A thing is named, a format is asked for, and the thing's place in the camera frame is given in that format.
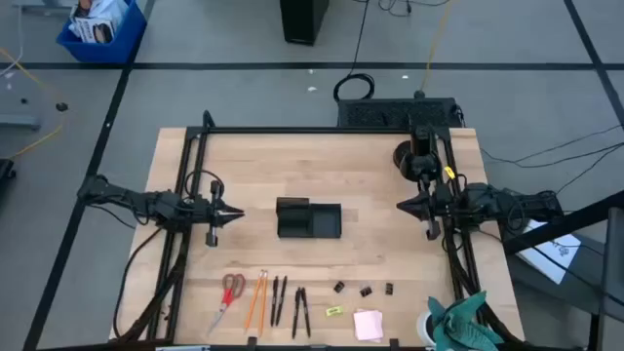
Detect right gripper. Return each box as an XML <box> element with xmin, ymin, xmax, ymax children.
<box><xmin>396</xmin><ymin>180</ymin><xmax>457</xmax><ymax>242</ymax></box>

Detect blue plastic bin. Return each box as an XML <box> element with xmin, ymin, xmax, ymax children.
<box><xmin>56</xmin><ymin>0</ymin><xmax>148</xmax><ymax>64</ymax></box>

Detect red-handled scissors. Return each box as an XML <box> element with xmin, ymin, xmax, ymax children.
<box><xmin>208</xmin><ymin>273</ymin><xmax>247</xmax><ymax>335</ymax></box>

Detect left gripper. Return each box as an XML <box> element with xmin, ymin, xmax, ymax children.
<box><xmin>190</xmin><ymin>179</ymin><xmax>246</xmax><ymax>248</ymax></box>

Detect pink sticky note pad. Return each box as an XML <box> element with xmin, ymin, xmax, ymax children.
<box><xmin>352</xmin><ymin>308</ymin><xmax>385</xmax><ymax>342</ymax></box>

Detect black computer tower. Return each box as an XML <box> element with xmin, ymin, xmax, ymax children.
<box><xmin>279</xmin><ymin>0</ymin><xmax>331</xmax><ymax>47</ymax></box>

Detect black coiled cable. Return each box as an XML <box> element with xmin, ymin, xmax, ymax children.
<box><xmin>332</xmin><ymin>0</ymin><xmax>376</xmax><ymax>103</ymax></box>

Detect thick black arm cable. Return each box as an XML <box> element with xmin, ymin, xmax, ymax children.
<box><xmin>112</xmin><ymin>226</ymin><xmax>165</xmax><ymax>340</ymax></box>

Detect white paper sheet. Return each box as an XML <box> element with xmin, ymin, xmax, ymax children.
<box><xmin>515</xmin><ymin>218</ymin><xmax>583</xmax><ymax>286</ymax></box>

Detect white cup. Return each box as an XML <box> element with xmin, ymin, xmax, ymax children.
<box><xmin>415</xmin><ymin>310</ymin><xmax>436</xmax><ymax>348</ymax></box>

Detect black mesh desk organizer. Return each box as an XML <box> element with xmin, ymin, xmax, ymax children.
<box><xmin>275</xmin><ymin>196</ymin><xmax>342</xmax><ymax>239</ymax></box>

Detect teal cloth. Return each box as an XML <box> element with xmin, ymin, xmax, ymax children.
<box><xmin>427</xmin><ymin>291</ymin><xmax>504</xmax><ymax>351</ymax></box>

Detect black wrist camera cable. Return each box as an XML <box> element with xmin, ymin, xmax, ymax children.
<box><xmin>183</xmin><ymin>169</ymin><xmax>226</xmax><ymax>199</ymax></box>

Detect grey furniture foot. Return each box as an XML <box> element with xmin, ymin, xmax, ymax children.
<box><xmin>0</xmin><ymin>114</ymin><xmax>43</xmax><ymax>131</ymax></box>

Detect black pen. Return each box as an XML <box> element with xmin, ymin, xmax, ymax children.
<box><xmin>299</xmin><ymin>287</ymin><xmax>313</xmax><ymax>339</ymax></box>
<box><xmin>274</xmin><ymin>275</ymin><xmax>289</xmax><ymax>328</ymax></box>
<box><xmin>270</xmin><ymin>275</ymin><xmax>280</xmax><ymax>328</ymax></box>
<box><xmin>291</xmin><ymin>287</ymin><xmax>302</xmax><ymax>340</ymax></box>

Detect black perforated metal box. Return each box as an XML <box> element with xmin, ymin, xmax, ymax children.
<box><xmin>335</xmin><ymin>97</ymin><xmax>464</xmax><ymax>130</ymax></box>

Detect magazines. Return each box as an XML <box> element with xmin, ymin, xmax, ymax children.
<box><xmin>67</xmin><ymin>0</ymin><xmax>129</xmax><ymax>45</ymax></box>

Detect yellow hanging cable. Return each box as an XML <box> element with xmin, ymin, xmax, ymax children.
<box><xmin>418</xmin><ymin>0</ymin><xmax>458</xmax><ymax>95</ymax></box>
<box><xmin>0</xmin><ymin>47</ymin><xmax>67</xmax><ymax>161</ymax></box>

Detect black aluminium table frame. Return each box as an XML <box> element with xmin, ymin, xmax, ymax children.
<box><xmin>110</xmin><ymin>109</ymin><xmax>527</xmax><ymax>351</ymax></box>

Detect black metal beam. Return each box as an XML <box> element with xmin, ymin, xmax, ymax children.
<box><xmin>501</xmin><ymin>189</ymin><xmax>624</xmax><ymax>255</ymax></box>

